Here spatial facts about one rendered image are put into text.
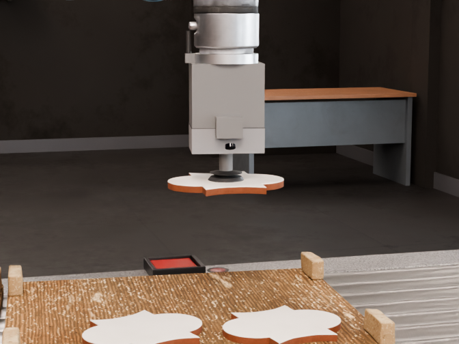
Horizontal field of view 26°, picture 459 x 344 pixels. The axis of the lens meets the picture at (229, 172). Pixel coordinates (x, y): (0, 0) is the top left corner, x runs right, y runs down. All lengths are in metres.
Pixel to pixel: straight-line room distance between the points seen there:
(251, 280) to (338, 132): 6.13
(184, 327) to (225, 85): 0.28
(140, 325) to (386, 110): 6.51
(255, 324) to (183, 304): 0.13
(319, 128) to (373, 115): 0.44
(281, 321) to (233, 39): 0.32
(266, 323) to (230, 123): 0.23
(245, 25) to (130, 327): 0.36
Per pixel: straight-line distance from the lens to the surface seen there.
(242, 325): 1.11
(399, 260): 1.53
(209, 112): 1.13
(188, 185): 1.14
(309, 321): 1.13
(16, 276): 1.27
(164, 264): 1.43
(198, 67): 1.13
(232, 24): 1.13
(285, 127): 7.28
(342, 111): 7.42
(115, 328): 1.10
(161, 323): 1.12
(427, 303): 1.31
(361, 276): 1.43
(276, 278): 1.33
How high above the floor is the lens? 1.28
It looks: 9 degrees down
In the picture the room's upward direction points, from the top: straight up
